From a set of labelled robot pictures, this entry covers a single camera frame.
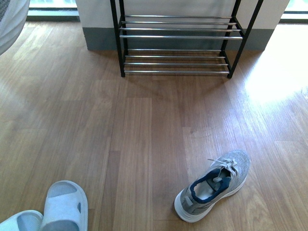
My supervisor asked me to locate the grey sneaker white sole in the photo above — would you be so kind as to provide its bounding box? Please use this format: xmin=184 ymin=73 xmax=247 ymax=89
xmin=174 ymin=150 xmax=250 ymax=223

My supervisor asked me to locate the black metal shoe rack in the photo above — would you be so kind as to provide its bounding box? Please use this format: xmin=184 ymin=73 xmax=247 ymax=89
xmin=110 ymin=0 xmax=263 ymax=78

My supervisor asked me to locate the light blue slipper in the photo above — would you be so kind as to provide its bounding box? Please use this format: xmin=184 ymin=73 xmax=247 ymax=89
xmin=40 ymin=180 xmax=88 ymax=231
xmin=0 ymin=210 xmax=43 ymax=231

